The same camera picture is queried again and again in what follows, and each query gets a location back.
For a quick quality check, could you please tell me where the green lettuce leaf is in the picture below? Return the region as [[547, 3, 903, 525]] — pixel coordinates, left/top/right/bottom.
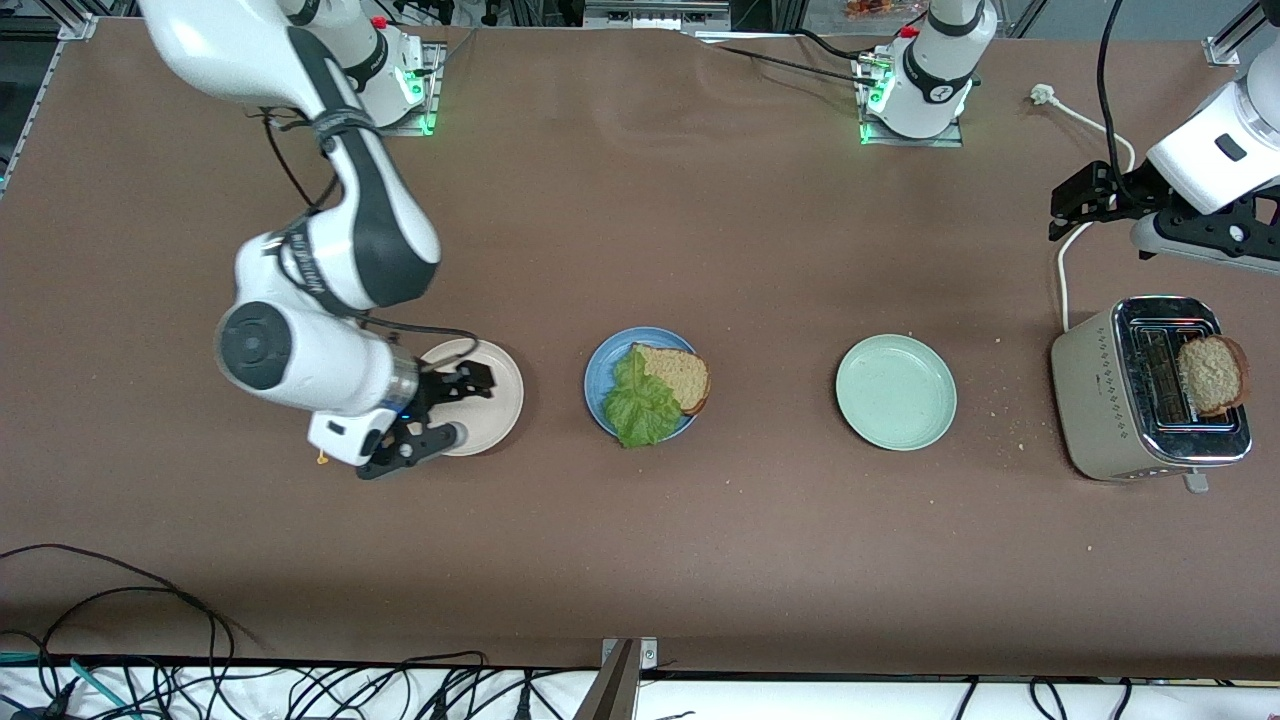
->
[[602, 345, 685, 449]]

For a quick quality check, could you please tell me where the brown bread slice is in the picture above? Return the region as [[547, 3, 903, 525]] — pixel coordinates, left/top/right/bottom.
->
[[632, 343, 712, 417], [1177, 335, 1251, 418]]

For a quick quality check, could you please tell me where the beige plate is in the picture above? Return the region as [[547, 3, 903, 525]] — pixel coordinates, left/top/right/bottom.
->
[[418, 338, 525, 457]]

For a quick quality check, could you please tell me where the blue plate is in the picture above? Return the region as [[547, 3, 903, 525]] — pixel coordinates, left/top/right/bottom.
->
[[584, 327, 707, 445]]

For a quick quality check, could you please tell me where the pale green plate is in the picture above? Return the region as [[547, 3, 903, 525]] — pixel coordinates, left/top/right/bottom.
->
[[835, 334, 958, 452]]

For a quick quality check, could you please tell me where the aluminium profile bar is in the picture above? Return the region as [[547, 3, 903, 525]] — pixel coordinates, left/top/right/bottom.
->
[[1205, 0, 1280, 68]]

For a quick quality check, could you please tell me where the beige chrome toaster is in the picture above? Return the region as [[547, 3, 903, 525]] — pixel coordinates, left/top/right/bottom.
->
[[1050, 295, 1254, 493]]

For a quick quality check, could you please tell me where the grey metal box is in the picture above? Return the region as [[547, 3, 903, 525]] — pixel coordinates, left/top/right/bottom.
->
[[585, 0, 731, 31]]

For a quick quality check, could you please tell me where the white toaster power cord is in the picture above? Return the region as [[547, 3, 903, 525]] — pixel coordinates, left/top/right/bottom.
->
[[1030, 84, 1137, 331]]

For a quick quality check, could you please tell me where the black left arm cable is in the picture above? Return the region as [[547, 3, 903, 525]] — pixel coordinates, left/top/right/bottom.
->
[[1097, 0, 1142, 201]]

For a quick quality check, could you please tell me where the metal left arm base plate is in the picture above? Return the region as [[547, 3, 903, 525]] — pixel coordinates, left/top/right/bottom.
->
[[856, 55, 966, 149]]

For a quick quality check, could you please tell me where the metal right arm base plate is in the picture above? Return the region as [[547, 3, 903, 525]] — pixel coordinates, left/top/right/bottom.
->
[[380, 42, 443, 137]]

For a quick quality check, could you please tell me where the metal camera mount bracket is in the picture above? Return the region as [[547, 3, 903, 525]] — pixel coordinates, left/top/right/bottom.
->
[[575, 637, 659, 720]]

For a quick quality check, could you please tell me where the teal cable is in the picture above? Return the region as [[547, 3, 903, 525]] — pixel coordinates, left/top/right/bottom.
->
[[0, 650, 133, 719]]

